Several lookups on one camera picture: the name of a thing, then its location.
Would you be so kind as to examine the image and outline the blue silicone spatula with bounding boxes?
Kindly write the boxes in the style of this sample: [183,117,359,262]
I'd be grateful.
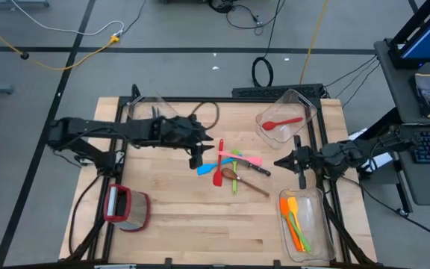
[196,156,237,176]

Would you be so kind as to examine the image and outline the clear rectangular dish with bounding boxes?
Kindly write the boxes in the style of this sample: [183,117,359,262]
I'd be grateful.
[278,188,337,266]

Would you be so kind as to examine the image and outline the yellow floor cable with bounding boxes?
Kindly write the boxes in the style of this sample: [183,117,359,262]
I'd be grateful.
[0,14,122,72]

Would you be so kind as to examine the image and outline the dark grey side desk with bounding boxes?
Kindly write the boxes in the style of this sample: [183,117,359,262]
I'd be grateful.
[373,37,430,125]

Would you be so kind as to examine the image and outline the black coiled cable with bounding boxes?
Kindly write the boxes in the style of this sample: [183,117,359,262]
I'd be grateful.
[251,0,287,87]

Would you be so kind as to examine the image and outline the red mesh basket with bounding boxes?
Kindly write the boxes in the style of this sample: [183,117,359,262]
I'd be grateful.
[102,182,152,232]

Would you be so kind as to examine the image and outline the brown wooden spoon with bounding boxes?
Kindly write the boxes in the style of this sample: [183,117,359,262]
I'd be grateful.
[221,167,271,197]

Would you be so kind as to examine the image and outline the yellow silicone spatula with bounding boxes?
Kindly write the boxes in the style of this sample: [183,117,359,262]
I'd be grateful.
[287,197,308,252]

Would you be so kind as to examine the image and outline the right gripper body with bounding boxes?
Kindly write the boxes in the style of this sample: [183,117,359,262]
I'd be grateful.
[292,134,326,190]

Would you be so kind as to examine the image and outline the white floor cable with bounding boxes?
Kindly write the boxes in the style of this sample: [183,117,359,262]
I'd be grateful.
[11,0,125,37]

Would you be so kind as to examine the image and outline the clear plastic bin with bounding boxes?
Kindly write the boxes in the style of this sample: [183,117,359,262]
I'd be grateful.
[127,92,181,123]
[255,88,319,150]

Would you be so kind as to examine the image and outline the steel knife black riveted handle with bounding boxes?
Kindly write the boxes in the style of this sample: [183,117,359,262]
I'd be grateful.
[237,156,272,178]

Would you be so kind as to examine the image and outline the red silicone spoon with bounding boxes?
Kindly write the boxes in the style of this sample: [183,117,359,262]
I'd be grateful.
[261,117,305,132]

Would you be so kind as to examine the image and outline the white paper sheet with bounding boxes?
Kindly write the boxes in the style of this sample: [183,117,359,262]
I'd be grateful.
[349,129,394,173]

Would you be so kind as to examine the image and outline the red silicone spatula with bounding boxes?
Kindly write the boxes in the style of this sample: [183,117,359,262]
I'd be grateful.
[212,138,225,188]

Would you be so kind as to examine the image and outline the orange silicone spatula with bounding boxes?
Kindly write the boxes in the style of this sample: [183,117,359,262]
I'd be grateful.
[278,197,305,253]

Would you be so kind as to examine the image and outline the black work gloves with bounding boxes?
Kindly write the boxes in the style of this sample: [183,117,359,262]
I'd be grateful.
[408,72,430,120]

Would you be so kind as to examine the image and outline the yellow hanging cable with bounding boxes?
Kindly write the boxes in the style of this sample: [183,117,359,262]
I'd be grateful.
[299,0,330,85]

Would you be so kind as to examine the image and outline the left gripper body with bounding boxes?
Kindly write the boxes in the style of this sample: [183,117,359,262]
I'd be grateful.
[157,114,204,170]

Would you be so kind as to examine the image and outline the black floor cable bundle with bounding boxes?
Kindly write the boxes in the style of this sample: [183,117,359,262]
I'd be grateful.
[207,0,287,37]

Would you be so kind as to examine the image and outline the green silicone spatula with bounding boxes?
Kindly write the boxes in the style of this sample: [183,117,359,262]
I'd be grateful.
[287,211,312,254]

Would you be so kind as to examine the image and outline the green silicone spoon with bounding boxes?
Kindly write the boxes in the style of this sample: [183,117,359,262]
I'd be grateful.
[231,149,242,196]

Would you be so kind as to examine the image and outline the black perforated power strip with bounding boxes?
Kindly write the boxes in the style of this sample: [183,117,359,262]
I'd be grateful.
[231,83,326,100]

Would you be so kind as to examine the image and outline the black table frame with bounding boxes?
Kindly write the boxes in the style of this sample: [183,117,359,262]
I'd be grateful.
[58,84,378,269]

